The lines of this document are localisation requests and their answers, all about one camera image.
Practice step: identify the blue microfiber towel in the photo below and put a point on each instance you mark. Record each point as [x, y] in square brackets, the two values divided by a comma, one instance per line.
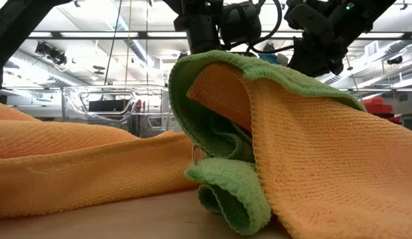
[268, 58]

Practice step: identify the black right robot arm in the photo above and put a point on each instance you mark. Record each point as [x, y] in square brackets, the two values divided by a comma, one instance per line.
[368, 16]

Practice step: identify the orange microfiber towel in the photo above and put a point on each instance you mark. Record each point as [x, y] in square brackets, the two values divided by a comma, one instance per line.
[325, 166]
[93, 172]

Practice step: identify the green microfiber towel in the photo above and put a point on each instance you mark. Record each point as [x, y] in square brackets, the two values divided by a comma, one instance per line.
[232, 176]

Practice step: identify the dark round ceiling fixture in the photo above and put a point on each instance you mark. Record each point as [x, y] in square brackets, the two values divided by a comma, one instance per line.
[183, 55]

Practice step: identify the white ceiling vent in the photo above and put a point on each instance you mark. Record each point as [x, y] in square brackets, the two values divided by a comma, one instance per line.
[371, 49]

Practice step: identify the red object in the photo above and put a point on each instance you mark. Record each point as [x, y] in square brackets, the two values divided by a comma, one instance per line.
[379, 108]

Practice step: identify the person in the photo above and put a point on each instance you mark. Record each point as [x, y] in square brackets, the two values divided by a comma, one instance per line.
[139, 106]

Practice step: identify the dark ceiling disc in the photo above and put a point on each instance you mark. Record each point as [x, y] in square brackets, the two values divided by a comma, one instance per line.
[99, 68]

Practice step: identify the grey cabinet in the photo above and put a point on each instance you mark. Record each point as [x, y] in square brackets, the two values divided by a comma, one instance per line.
[410, 122]

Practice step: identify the clear plastic bin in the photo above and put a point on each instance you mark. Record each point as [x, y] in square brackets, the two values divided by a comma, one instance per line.
[103, 89]

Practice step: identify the black monitor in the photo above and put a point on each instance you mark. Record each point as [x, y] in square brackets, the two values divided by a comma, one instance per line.
[109, 105]

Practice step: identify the black track spotlight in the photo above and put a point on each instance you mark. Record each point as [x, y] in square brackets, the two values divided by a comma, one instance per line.
[77, 3]

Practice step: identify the black ceiling-hung equipment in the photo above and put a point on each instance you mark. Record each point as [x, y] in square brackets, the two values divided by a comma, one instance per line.
[51, 53]

